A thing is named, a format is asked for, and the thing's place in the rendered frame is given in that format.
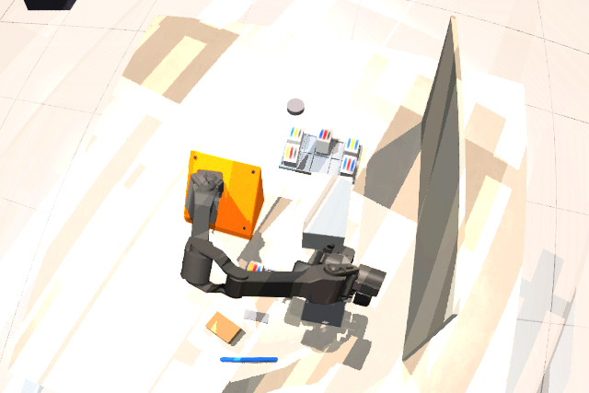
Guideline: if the blue rod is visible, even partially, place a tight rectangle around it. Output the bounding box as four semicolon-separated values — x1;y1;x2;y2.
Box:
220;357;279;363

